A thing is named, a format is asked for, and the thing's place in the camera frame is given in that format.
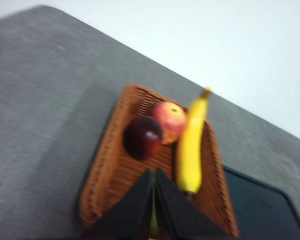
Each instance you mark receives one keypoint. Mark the dark rectangular tray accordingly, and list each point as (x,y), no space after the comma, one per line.
(260,207)

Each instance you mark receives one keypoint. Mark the green avocado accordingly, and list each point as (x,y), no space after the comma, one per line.
(153,220)

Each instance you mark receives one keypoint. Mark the dark red apple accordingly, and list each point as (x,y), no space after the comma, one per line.
(142,137)

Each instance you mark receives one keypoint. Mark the brown wicker basket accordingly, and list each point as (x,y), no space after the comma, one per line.
(107,175)

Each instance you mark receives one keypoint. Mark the red and yellow apple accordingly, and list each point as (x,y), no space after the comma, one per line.
(172,122)

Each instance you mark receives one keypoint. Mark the yellow banana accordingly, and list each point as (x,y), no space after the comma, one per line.
(190,145)

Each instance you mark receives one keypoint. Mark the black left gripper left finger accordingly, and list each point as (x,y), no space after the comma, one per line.
(130,215)

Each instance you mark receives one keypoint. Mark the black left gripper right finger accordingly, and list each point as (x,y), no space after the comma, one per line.
(180,215)

